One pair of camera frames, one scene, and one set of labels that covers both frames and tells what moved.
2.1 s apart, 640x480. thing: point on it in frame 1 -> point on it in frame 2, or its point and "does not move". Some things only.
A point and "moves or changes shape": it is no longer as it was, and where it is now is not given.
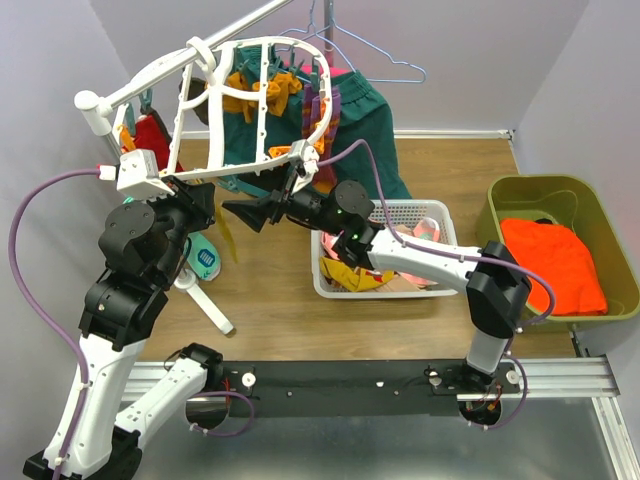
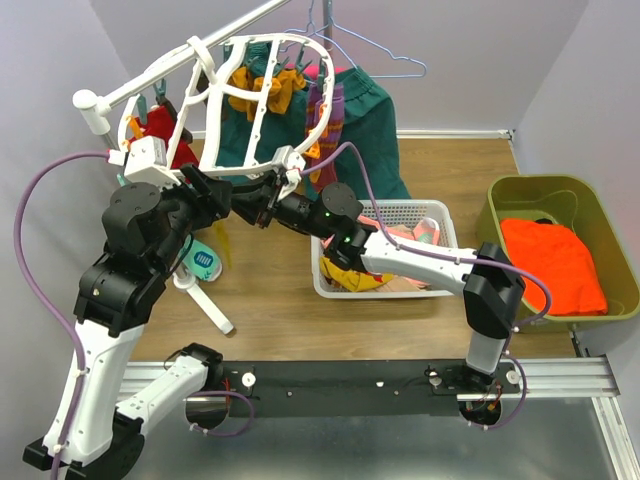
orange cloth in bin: [579, 289] does not move
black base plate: [359, 388] does not move
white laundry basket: [336, 277] does not move
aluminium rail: [540, 382] does not move
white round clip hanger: [243, 102] moves or changes shape
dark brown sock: [197, 86] -> [185, 134]
